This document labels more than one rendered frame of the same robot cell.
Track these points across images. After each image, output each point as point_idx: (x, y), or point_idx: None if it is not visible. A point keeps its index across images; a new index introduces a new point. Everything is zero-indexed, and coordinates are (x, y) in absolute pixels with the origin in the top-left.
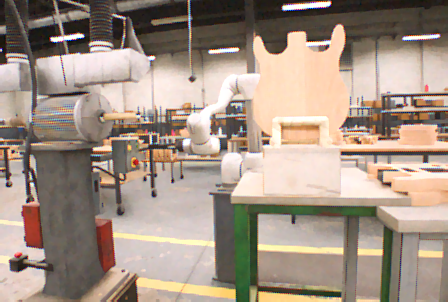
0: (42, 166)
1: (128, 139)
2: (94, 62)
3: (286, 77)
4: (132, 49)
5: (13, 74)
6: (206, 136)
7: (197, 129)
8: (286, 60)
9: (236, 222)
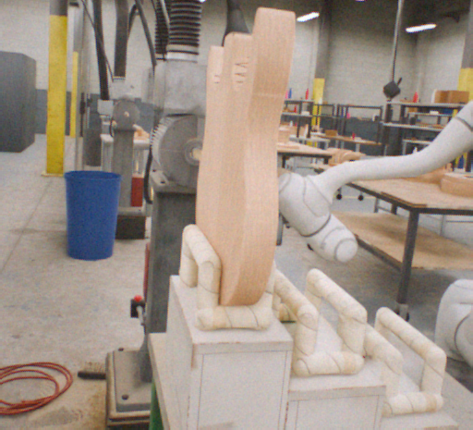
0: (153, 202)
1: None
2: (158, 78)
3: (214, 143)
4: (173, 61)
5: (147, 82)
6: (305, 223)
7: (279, 205)
8: (217, 104)
9: (151, 383)
